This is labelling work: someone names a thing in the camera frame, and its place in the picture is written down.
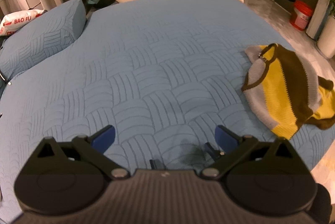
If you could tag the blue quilted bed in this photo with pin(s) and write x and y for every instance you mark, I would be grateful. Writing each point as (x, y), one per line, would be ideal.
(157, 69)

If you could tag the yellow brown grey knit sweater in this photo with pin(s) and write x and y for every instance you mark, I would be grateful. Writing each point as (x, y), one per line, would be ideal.
(277, 93)

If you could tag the orange plastic bucket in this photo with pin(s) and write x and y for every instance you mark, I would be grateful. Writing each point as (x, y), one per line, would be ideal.
(301, 15)

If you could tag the blue quilted pillow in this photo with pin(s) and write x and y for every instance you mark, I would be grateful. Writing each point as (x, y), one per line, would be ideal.
(39, 40)

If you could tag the white red printed bag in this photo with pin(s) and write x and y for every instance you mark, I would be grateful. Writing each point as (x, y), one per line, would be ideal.
(18, 22)

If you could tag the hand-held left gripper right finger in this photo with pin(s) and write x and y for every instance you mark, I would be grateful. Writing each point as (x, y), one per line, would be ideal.
(223, 135)

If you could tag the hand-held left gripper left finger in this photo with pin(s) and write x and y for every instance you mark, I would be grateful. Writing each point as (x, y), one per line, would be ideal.
(105, 135)

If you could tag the white plant pot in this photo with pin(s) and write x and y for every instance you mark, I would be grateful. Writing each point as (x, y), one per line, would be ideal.
(327, 36)

